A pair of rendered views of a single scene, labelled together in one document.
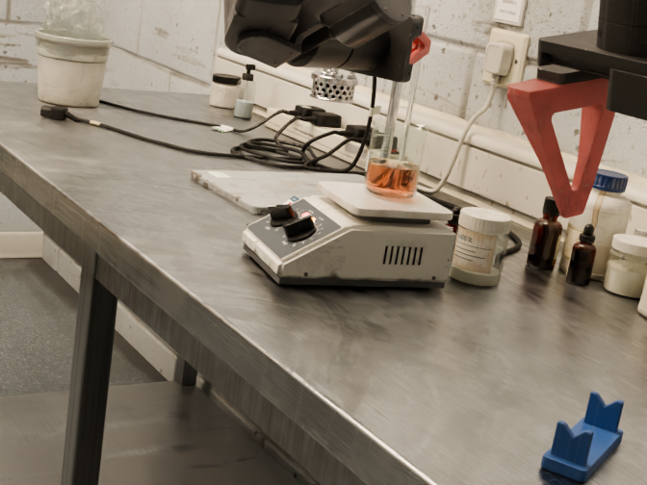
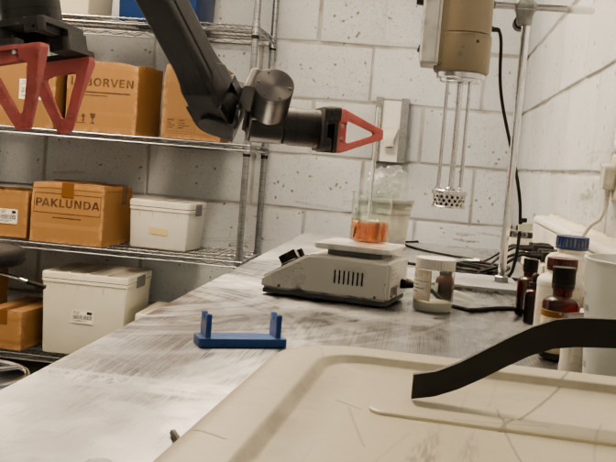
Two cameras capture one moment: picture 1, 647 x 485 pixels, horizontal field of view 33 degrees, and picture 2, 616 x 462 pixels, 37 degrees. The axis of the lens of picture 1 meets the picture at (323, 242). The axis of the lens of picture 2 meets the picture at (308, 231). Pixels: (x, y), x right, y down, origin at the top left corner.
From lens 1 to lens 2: 0.95 m
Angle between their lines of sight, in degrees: 42
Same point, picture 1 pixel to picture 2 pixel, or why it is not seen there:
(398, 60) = (322, 136)
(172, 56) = not seen: hidden behind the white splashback
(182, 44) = not seen: hidden behind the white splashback
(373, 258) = (325, 278)
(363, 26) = (258, 107)
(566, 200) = (58, 124)
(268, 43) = (212, 124)
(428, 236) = (367, 265)
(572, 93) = (53, 66)
